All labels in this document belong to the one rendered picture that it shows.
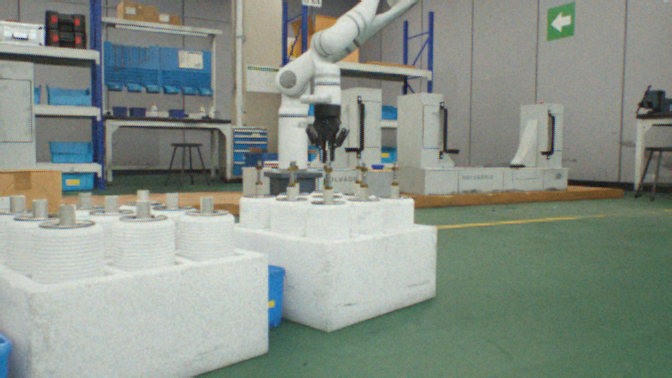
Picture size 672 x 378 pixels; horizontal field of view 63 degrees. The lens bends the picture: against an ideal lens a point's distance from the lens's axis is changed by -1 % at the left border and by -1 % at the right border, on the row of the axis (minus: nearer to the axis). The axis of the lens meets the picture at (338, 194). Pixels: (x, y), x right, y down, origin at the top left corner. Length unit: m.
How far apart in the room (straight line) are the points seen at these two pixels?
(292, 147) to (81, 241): 0.98
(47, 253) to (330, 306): 0.54
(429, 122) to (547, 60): 3.72
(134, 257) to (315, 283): 0.40
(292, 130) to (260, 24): 6.21
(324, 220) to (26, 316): 0.59
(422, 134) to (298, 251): 2.86
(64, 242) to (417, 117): 3.35
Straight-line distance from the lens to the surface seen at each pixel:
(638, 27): 6.84
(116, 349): 0.87
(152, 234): 0.89
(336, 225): 1.15
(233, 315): 0.96
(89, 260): 0.86
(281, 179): 1.69
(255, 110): 7.68
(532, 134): 4.87
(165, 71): 7.22
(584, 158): 7.04
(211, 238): 0.95
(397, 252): 1.27
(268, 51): 7.85
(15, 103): 3.11
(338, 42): 1.50
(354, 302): 1.18
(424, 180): 3.89
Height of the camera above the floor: 0.36
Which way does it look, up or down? 4 degrees down
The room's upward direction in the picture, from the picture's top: 1 degrees clockwise
